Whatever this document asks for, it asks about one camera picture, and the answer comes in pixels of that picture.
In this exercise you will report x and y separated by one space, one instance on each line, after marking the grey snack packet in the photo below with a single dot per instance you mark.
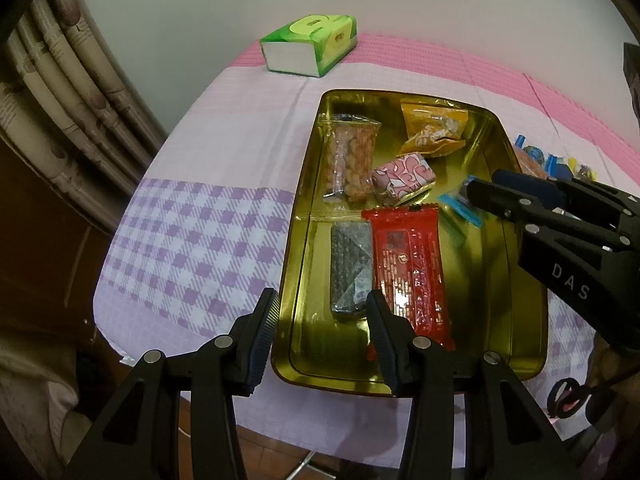
350 260

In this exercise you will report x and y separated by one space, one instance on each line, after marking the brown wooden furniture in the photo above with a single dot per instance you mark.
50 260

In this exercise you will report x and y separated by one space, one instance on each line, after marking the metal table leg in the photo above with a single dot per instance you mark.
300 465

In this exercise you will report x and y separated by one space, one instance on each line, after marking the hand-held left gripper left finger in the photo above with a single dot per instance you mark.
262 340

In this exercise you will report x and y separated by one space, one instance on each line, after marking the yellow snack packet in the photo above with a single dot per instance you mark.
430 130

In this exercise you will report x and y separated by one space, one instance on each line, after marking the dark blue packet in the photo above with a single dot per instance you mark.
565 172

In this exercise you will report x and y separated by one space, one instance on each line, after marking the clear peanut packet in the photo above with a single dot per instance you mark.
350 160

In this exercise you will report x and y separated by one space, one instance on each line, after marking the pink patterned packet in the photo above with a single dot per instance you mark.
402 175

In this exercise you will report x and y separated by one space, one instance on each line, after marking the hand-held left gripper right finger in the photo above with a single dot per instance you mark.
385 345

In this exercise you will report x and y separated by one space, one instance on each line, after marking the light blue packet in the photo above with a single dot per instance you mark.
460 212

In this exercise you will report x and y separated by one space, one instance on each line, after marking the green tissue box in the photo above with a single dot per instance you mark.
310 40

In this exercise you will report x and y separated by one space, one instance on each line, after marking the light patterned cloth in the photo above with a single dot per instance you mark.
30 400

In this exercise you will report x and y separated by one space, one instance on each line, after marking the patterned beige curtain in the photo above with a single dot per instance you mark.
60 85

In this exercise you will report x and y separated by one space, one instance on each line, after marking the blue candy wrapper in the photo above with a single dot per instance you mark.
521 142
551 162

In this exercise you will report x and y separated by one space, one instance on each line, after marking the yellow candy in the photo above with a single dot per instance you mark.
586 172

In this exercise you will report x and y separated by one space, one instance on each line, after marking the brown snack packet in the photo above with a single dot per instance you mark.
530 165

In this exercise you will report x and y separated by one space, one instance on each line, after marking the red snack packet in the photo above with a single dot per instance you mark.
407 260

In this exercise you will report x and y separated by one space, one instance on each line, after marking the gold metal tray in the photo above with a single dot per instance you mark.
480 270

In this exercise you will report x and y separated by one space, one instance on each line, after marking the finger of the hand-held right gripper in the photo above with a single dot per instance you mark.
500 200
525 180

